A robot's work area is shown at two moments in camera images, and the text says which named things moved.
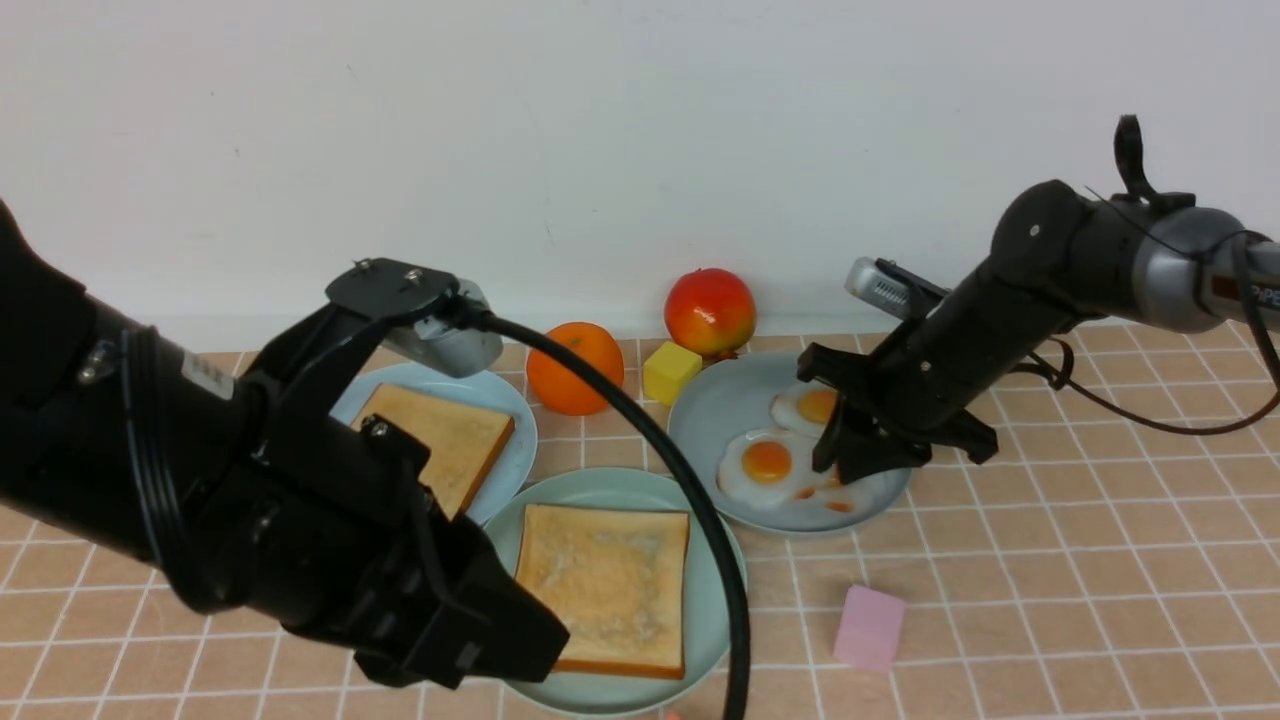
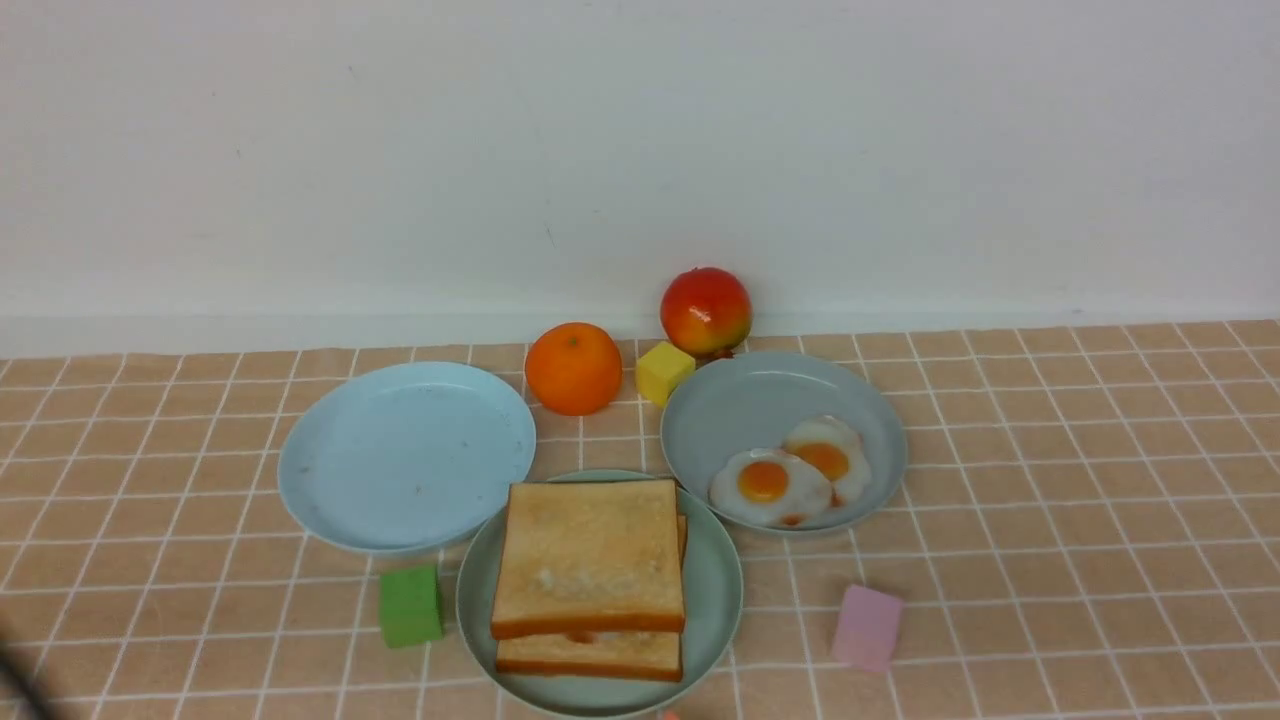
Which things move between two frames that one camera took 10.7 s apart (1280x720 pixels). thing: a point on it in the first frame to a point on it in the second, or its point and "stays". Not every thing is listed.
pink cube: [870, 635] stays
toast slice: [461, 440] to [643, 654]
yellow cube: [664, 371] stays
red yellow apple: [710, 312] stays
